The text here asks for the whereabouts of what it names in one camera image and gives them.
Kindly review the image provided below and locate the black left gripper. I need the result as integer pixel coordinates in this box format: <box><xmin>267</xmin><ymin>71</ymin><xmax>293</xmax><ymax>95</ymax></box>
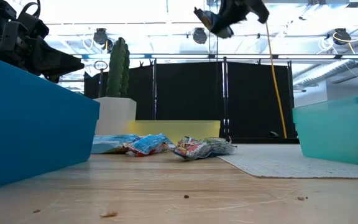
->
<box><xmin>0</xmin><ymin>12</ymin><xmax>85</xmax><ymax>83</ymax></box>

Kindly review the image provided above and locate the grey ceiling duct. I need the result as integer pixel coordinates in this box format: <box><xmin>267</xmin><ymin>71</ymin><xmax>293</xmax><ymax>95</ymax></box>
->
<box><xmin>292</xmin><ymin>58</ymin><xmax>358</xmax><ymax>88</ymax></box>

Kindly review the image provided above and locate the green cactus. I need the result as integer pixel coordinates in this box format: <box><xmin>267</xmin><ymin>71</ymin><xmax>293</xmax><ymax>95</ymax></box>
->
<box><xmin>106</xmin><ymin>37</ymin><xmax>131</xmax><ymax>99</ymax></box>

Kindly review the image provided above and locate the white hexagonal plant pot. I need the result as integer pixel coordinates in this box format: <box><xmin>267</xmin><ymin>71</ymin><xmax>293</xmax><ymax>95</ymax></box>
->
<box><xmin>93</xmin><ymin>96</ymin><xmax>137</xmax><ymax>136</ymax></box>

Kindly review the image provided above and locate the yellow hanging cable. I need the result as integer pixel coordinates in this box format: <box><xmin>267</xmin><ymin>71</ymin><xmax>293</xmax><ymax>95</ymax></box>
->
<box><xmin>264</xmin><ymin>21</ymin><xmax>288</xmax><ymax>139</ymax></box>

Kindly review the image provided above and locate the dark blue plastic bin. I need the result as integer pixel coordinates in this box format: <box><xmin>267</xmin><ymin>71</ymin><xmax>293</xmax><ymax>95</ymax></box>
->
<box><xmin>0</xmin><ymin>52</ymin><xmax>101</xmax><ymax>193</ymax></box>

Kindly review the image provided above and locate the black round ceiling lamp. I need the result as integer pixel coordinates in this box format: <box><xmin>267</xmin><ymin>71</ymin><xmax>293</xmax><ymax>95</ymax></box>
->
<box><xmin>192</xmin><ymin>27</ymin><xmax>208</xmax><ymax>45</ymax></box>
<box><xmin>93</xmin><ymin>27</ymin><xmax>109</xmax><ymax>45</ymax></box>
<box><xmin>333</xmin><ymin>27</ymin><xmax>352</xmax><ymax>46</ymax></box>

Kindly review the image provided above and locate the yellow translucent plastic bin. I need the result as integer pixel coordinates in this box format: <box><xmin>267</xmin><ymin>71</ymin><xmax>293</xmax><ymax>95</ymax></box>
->
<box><xmin>127</xmin><ymin>119</ymin><xmax>221</xmax><ymax>144</ymax></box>

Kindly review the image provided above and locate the teal translucent plastic bin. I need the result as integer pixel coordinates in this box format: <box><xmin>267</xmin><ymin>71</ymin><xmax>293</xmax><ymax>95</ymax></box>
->
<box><xmin>292</xmin><ymin>91</ymin><xmax>358</xmax><ymax>168</ymax></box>

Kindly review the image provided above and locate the red green wrapper granola bar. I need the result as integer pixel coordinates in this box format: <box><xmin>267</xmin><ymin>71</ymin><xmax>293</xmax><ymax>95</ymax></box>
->
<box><xmin>171</xmin><ymin>136</ymin><xmax>237</xmax><ymax>161</ymax></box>

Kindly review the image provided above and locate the black partition screen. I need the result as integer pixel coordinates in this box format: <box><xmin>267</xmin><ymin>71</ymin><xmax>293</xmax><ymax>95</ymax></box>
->
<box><xmin>83</xmin><ymin>57</ymin><xmax>298</xmax><ymax>144</ymax></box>

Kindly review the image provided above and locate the grey woven mat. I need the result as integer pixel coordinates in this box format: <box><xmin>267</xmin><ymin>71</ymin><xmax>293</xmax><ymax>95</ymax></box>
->
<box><xmin>218</xmin><ymin>143</ymin><xmax>358</xmax><ymax>180</ymax></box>

